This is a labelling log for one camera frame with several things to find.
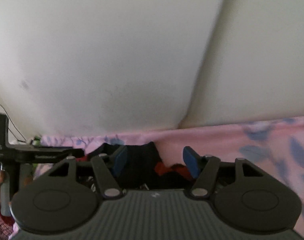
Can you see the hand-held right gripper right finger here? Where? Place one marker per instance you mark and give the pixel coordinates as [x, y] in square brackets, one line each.
[190, 158]

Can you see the black red white patterned garment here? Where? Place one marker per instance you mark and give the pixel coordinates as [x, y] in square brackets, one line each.
[142, 165]

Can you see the pink floral bedsheet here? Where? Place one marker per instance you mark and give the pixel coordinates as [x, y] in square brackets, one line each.
[242, 150]

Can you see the small green object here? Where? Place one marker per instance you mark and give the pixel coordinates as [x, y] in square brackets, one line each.
[36, 138]

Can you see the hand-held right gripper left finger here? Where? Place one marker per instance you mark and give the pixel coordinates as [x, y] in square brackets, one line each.
[120, 156]

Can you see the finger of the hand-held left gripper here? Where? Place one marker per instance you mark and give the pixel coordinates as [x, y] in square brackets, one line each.
[54, 153]

